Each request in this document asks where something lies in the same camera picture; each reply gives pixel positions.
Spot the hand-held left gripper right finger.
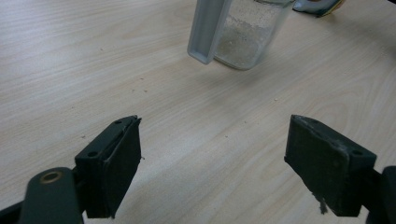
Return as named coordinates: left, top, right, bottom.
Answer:
left=283, top=114, right=378, bottom=217

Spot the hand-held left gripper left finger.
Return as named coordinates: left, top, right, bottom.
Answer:
left=74, top=115, right=143, bottom=219

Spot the glass jar with grey lid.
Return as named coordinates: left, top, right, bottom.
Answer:
left=187, top=0, right=296, bottom=71

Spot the yellow and green spout pouch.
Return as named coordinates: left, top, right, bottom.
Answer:
left=292, top=0, right=345, bottom=18

